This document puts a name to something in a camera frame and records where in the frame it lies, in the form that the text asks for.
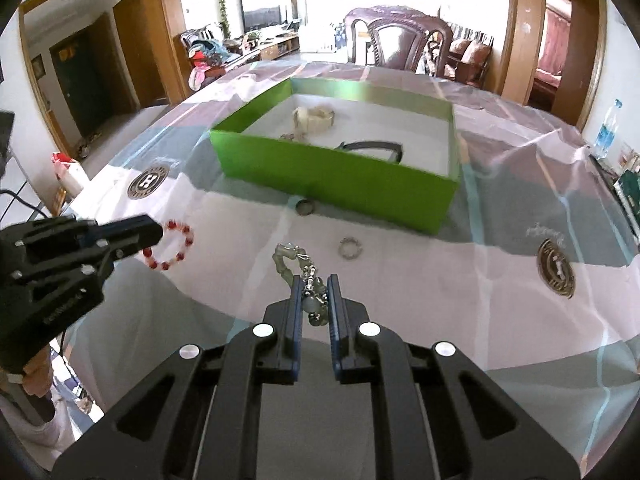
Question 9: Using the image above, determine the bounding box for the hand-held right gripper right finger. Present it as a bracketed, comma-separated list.
[327, 274, 583, 480]

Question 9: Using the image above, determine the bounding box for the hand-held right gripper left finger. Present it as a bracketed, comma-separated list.
[52, 275, 306, 480]

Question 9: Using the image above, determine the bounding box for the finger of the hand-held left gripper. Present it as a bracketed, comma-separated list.
[82, 214, 163, 246]
[102, 232, 163, 273]

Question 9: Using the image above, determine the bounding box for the green jade bead bracelet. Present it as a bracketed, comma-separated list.
[271, 242, 331, 326]

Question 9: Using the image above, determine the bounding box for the red bead bracelet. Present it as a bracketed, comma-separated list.
[142, 219, 195, 271]

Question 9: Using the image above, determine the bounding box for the green cardboard box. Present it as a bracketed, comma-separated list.
[208, 77, 462, 235]

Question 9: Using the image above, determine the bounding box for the black wristwatch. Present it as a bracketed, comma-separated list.
[334, 140, 405, 163]

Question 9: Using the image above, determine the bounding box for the white wristwatch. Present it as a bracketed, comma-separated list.
[292, 105, 335, 133]

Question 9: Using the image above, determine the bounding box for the person's left forearm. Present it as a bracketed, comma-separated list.
[0, 345, 78, 463]

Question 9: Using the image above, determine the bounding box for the striped printed tablecloth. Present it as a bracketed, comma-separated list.
[65, 57, 640, 480]

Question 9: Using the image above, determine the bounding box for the dark entrance door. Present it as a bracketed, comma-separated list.
[50, 27, 118, 138]

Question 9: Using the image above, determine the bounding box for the wooden armchair with clothes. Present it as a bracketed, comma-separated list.
[179, 24, 251, 92]

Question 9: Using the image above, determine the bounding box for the wooden television cabinet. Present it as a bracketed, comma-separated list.
[245, 34, 301, 63]

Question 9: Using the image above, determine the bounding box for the flat screen television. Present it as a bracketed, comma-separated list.
[241, 2, 290, 31]

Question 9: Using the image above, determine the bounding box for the carved wooden dining chair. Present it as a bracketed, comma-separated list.
[344, 5, 453, 77]

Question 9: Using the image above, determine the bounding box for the wooden sofa with cushions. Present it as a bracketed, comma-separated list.
[440, 22, 493, 92]

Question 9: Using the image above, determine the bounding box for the teal packaged item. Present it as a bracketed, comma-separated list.
[614, 157, 640, 231]

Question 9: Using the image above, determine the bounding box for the plastic water bottle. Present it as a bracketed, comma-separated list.
[595, 99, 623, 158]

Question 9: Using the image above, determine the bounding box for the black cable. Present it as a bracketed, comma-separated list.
[0, 189, 53, 220]

